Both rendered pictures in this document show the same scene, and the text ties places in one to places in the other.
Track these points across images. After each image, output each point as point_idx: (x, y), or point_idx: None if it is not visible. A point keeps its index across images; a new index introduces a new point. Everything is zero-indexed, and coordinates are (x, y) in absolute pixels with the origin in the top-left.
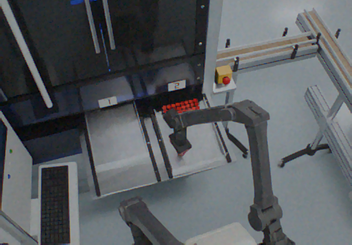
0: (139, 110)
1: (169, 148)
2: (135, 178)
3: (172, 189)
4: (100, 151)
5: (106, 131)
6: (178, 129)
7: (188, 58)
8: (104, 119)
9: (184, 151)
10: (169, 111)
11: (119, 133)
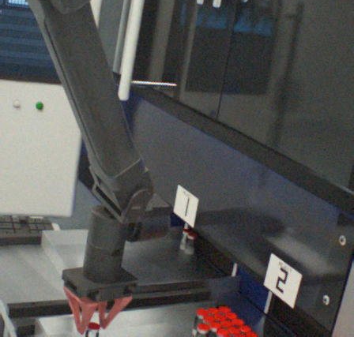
0: (205, 290)
1: (109, 334)
2: (18, 286)
3: None
4: (84, 250)
5: (137, 259)
6: (97, 191)
7: (329, 190)
8: (167, 257)
9: (73, 291)
10: (154, 195)
11: (135, 272)
